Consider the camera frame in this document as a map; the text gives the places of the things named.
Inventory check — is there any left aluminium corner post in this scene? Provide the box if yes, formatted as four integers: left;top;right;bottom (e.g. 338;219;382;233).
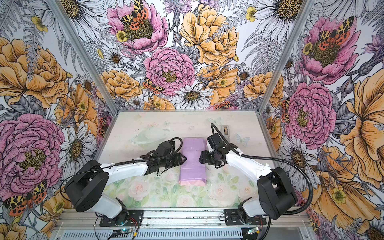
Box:
47;1;119;117

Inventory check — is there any right aluminium corner post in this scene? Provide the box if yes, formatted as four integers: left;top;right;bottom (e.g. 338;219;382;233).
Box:
258;0;316;116

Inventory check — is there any aluminium front rail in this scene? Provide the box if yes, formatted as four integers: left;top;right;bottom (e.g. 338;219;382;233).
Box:
54;208;310;231

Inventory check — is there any aluminium corner post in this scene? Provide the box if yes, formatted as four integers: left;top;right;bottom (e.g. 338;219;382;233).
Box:
258;0;316;116
47;1;119;117

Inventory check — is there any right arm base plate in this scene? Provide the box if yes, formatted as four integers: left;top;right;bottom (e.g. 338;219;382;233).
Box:
224;209;267;226

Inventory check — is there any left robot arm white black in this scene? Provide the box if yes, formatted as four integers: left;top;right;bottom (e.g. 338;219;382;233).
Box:
64;137;186;226

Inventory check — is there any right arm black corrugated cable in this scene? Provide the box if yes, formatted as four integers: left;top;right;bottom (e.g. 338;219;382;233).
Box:
210;122;314;215

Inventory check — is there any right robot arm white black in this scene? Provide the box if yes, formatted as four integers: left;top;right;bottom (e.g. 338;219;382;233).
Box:
199;133;298;223

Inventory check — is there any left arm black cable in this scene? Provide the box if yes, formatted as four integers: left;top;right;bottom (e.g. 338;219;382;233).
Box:
59;137;184;196

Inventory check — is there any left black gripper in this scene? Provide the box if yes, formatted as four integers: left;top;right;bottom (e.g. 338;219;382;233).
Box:
160;152;187;168

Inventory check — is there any pink wrapping paper sheet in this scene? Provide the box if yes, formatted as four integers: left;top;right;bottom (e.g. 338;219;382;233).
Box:
179;138;207;187

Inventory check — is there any white tape dispenser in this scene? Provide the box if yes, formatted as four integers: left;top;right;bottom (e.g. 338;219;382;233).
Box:
221;125;231;141

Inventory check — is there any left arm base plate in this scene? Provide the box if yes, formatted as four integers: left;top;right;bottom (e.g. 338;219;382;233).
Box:
99;210;145;227

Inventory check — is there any white vented cable duct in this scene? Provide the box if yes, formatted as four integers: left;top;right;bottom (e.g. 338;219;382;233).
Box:
56;228;243;240

